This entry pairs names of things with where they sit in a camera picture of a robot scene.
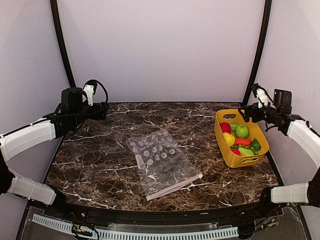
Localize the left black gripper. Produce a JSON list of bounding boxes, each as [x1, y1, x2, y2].
[[71, 101, 109, 126]]

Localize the green toy cabbage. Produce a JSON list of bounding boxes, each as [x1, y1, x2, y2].
[[235, 125, 250, 139]]

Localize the yellow plastic basket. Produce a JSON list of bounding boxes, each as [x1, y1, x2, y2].
[[214, 109, 269, 168]]

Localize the clear zip top bag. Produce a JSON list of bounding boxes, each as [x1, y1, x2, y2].
[[126, 129, 203, 201]]

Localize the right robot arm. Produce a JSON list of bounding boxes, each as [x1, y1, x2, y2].
[[238, 84, 320, 217]]

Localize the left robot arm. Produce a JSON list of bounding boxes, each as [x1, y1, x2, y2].
[[0, 85, 109, 218]]

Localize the green toy cucumber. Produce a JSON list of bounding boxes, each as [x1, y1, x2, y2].
[[230, 123, 239, 132]]

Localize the orange toy carrot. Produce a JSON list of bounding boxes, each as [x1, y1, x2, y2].
[[235, 138, 251, 146]]

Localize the green toy grapes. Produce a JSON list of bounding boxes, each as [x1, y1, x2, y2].
[[249, 138, 261, 155]]

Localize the red toy apple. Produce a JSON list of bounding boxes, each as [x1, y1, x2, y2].
[[219, 122, 232, 134]]

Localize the yellow toy apple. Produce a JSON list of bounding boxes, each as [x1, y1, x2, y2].
[[223, 132, 236, 148]]

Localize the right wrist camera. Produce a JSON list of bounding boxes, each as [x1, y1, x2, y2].
[[251, 83, 272, 109]]

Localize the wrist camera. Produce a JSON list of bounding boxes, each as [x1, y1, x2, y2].
[[83, 79, 98, 107], [251, 83, 272, 109]]

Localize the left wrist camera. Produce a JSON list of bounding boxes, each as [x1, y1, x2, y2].
[[83, 79, 98, 107]]

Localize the right black frame post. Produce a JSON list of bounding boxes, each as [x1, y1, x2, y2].
[[241, 0, 272, 106]]

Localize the black frame post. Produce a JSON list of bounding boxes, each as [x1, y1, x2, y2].
[[241, 0, 272, 106], [49, 0, 76, 88]]

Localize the black front rail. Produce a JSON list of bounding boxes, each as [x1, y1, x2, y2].
[[29, 199, 298, 227]]

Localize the left black frame post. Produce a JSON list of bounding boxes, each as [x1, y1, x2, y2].
[[49, 0, 76, 88]]

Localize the white slotted cable duct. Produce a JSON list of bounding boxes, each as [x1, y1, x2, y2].
[[31, 214, 239, 240]]

